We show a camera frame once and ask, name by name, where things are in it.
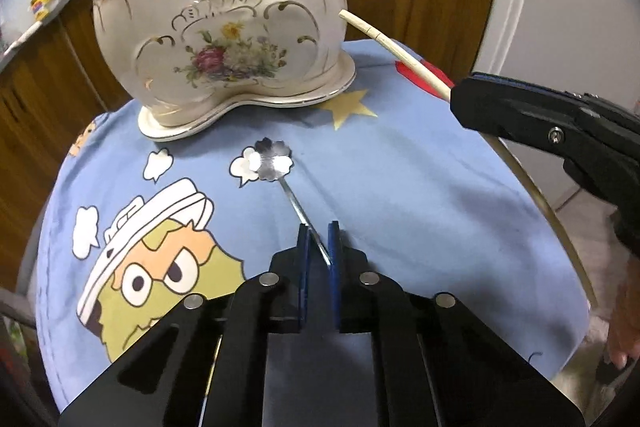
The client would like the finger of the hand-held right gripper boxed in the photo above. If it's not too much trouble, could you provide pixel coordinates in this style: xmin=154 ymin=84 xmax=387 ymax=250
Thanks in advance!
xmin=450 ymin=78 xmax=640 ymax=168
xmin=470 ymin=72 xmax=640 ymax=122

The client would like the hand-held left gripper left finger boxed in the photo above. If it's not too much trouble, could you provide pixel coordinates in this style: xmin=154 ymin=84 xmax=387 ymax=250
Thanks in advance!
xmin=57 ymin=224 xmax=312 ymax=427

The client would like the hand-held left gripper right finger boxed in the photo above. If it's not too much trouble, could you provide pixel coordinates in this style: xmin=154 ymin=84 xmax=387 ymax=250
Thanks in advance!
xmin=327 ymin=222 xmax=583 ymax=427

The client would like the silver flower-shaped spoon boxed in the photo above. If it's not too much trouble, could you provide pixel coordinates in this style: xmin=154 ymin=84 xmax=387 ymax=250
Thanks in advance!
xmin=248 ymin=137 xmax=333 ymax=267

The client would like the cream floral ceramic utensil holder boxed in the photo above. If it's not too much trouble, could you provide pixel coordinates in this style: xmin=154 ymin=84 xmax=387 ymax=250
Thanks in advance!
xmin=81 ymin=0 xmax=349 ymax=128

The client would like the person's right hand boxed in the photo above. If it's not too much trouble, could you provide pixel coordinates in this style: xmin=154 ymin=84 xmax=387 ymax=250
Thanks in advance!
xmin=607 ymin=279 xmax=640 ymax=369

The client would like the white door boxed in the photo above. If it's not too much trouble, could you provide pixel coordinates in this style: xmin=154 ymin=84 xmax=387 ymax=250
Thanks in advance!
xmin=475 ymin=0 xmax=640 ymax=218

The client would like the blue cartoon printed cloth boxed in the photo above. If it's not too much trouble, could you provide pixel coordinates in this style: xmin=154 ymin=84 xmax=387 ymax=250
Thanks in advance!
xmin=35 ymin=39 xmax=591 ymax=413

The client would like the cream ceramic saucer tray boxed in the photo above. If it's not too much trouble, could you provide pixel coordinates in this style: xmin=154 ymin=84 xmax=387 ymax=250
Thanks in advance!
xmin=137 ymin=57 xmax=357 ymax=142

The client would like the grey kitchen countertop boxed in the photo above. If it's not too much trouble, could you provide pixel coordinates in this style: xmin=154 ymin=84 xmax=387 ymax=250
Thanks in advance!
xmin=0 ymin=0 xmax=91 ymax=68

